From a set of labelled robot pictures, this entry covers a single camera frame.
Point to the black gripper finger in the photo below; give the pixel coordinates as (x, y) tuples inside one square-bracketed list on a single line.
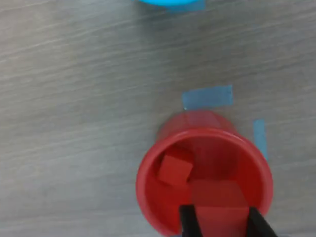
[(259, 224), (190, 222)]

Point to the red cube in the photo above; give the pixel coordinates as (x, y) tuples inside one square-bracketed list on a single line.
[(217, 197), (174, 170)]

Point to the red plastic cup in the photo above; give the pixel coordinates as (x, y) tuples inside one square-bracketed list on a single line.
[(261, 177)]

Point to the blue tape piece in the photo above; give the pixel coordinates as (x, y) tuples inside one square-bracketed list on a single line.
[(207, 97), (260, 138)]

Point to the blue plastic cup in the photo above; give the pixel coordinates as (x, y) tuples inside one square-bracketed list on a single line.
[(168, 2)]

